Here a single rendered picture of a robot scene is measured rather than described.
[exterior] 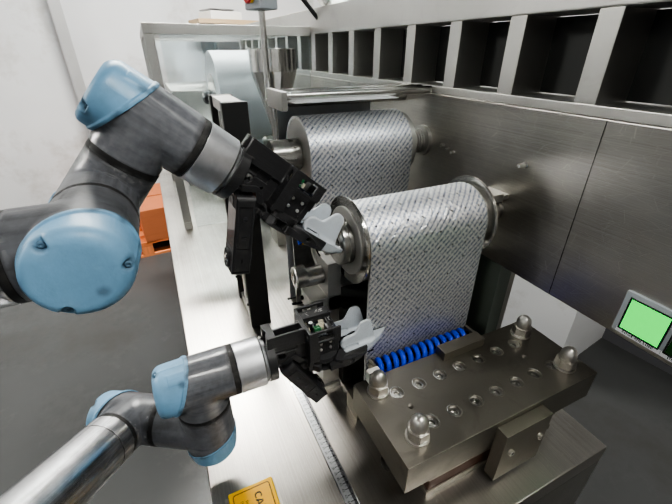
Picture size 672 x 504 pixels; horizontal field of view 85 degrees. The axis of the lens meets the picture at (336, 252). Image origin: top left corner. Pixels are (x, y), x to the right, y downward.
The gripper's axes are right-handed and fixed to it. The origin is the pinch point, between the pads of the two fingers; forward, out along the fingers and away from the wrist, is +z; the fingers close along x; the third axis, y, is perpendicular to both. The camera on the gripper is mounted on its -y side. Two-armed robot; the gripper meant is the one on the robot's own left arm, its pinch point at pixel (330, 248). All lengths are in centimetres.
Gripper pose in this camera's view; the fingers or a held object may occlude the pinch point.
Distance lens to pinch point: 57.6
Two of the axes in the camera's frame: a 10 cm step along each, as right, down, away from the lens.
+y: 5.8, -8.0, -1.3
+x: -4.3, -4.4, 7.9
